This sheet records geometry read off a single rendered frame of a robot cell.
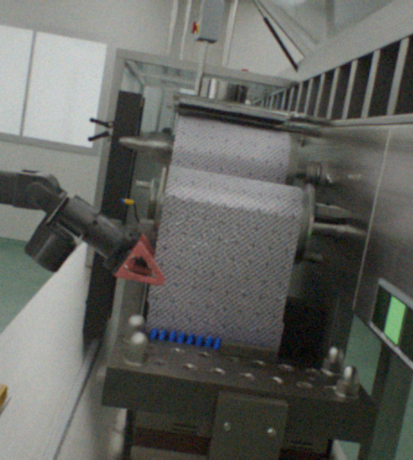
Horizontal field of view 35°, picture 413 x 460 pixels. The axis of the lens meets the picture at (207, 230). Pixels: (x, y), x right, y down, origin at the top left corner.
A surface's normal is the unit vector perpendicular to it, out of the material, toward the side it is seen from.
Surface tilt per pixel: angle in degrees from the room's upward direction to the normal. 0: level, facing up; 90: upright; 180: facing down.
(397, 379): 90
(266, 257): 90
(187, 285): 90
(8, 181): 88
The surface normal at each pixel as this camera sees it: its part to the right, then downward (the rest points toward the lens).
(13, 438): 0.17, -0.98
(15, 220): 0.04, 0.14
